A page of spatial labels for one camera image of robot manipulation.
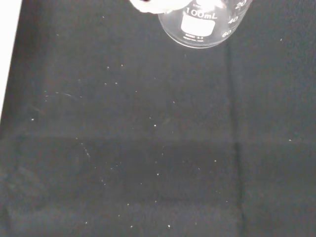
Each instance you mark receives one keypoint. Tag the black bench cloth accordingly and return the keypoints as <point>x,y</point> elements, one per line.
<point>148,138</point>

